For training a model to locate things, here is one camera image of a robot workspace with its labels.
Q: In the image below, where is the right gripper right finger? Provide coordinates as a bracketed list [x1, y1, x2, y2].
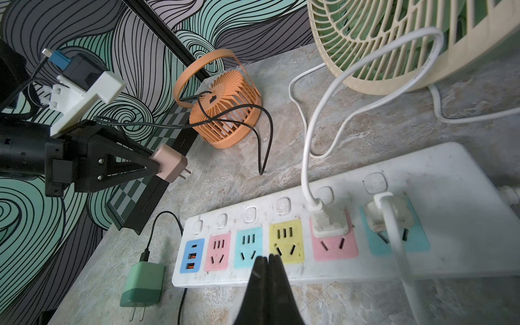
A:
[268, 254, 304, 324]

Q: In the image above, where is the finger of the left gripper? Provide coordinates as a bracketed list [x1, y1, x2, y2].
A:
[74, 131, 160, 193]

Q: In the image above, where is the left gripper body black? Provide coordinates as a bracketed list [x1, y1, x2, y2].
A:
[44, 120, 106, 197]

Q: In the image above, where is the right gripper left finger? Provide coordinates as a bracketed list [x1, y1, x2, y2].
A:
[234, 257, 268, 325]

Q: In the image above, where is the pink usb charger adapter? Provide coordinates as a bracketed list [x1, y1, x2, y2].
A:
[150, 144, 192, 184]

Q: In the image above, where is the white cable round fan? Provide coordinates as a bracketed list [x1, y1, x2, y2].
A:
[288, 26, 446, 238]

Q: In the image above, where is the green usb charger adapter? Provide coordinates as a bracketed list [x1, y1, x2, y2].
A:
[120, 261, 165, 322]

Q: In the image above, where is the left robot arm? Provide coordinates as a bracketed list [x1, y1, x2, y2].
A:
[1, 43, 160, 197]

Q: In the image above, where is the small orange desk fan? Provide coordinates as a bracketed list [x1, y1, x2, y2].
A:
[173, 49, 262, 149]

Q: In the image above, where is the white multicolour power strip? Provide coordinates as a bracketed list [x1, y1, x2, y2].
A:
[172, 142, 519, 288]

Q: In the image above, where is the cream green round fan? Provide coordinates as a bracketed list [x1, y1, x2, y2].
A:
[307, 1, 519, 96]

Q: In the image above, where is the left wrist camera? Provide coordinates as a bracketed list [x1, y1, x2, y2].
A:
[42, 49, 127, 135]

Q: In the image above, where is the black cable white fan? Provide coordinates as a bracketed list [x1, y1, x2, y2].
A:
[139, 210, 188, 325]

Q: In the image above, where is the white cable pedestal fan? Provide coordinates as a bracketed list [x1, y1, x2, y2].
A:
[373, 84, 519, 324]

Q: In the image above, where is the black usb cable orange fan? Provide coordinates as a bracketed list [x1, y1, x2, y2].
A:
[92, 91, 274, 176]

